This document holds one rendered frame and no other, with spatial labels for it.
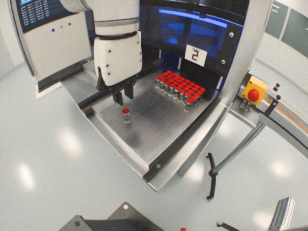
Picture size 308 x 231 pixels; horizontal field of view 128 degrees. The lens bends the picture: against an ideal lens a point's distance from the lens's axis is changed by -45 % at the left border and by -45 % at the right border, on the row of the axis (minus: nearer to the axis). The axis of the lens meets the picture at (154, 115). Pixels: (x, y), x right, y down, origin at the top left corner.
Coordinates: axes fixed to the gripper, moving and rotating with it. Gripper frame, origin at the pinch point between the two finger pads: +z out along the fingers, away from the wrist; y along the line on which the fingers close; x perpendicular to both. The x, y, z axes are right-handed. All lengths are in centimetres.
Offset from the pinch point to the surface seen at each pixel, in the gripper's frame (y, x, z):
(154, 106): -10.7, 1.6, 10.5
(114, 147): 8.4, 4.5, 11.0
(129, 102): -5.8, -5.9, 10.6
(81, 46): -17, -78, 7
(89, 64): -8.7, -43.9, 8.6
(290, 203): -37, 97, 43
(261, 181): -82, 101, 98
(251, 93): -27.4, 26.6, -1.8
